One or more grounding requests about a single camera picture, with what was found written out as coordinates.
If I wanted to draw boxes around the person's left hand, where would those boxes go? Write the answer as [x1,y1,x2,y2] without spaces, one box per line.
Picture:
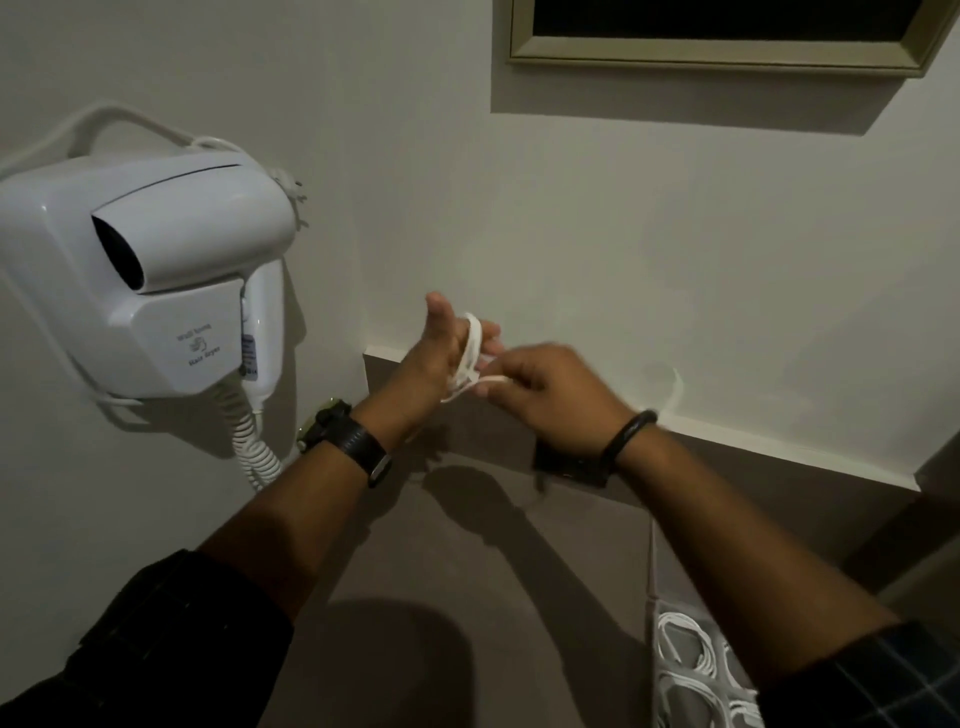
[372,292,502,438]

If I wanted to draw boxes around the person's right hand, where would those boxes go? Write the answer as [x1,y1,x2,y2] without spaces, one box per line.
[481,343,639,460]

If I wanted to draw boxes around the person's right forearm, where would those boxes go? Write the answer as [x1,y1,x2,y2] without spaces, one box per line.
[606,417,901,687]

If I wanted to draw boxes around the person's left forearm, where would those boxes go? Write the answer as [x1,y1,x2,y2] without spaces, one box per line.
[196,408,410,624]

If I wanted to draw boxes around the black object behind wrist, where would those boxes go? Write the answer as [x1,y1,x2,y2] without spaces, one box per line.
[532,438,612,490]

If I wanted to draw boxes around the black wristwatch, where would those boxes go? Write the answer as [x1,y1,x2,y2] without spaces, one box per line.
[298,399,393,489]

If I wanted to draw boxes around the clear storage box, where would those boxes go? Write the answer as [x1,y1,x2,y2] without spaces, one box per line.
[645,517,766,728]

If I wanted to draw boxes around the framed mirror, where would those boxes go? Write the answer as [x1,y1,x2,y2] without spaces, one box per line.
[507,0,960,79]

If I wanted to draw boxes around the black bracelet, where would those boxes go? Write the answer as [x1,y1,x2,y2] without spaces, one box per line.
[600,408,660,474]

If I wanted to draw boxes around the white coiled dryer cord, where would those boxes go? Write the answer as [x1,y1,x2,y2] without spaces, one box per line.
[222,378,285,490]

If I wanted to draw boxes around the white wall hair dryer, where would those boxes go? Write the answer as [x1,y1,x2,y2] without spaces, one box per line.
[0,150,310,415]

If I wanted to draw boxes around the pile of white cables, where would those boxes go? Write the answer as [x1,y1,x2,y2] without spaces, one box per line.
[654,611,766,728]

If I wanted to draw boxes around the white power cable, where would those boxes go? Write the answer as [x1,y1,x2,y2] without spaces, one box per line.
[0,102,249,181]

